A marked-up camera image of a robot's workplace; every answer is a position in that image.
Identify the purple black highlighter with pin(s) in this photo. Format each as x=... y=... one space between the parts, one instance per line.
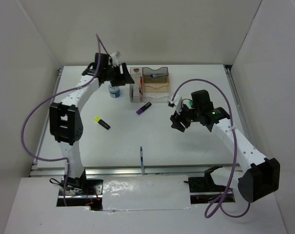
x=143 y=108

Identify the yellow black highlighter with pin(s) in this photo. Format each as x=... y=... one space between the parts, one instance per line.
x=102 y=123

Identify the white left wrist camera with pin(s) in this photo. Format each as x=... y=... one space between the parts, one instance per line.
x=114 y=58

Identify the blue capped marker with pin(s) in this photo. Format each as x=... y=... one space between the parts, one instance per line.
x=158 y=75

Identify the dark smoky plastic tray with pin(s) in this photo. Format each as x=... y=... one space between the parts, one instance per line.
x=147 y=71

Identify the long clear smoky tray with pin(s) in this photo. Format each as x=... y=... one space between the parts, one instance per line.
x=135 y=73

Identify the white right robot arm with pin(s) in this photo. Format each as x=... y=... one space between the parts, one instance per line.
x=260 y=174

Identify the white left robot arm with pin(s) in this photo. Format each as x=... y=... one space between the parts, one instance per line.
x=64 y=117

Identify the blue clear pen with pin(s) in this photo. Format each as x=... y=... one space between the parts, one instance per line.
x=141 y=161

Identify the round blue white tin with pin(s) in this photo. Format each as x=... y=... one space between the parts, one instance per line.
x=114 y=91

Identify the white foam front panel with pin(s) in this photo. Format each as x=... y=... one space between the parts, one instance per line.
x=152 y=192

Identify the clear plastic tray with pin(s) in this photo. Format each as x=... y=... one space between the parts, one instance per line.
x=161 y=97

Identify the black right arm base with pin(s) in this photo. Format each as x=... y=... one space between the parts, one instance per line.
x=203 y=189

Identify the red gel pen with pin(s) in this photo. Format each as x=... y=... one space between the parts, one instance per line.
x=140 y=87

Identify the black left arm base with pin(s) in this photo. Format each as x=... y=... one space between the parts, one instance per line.
x=90 y=196

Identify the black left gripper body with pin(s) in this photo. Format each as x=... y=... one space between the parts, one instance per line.
x=113 y=75

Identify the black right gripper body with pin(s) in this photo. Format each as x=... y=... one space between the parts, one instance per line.
x=186 y=115

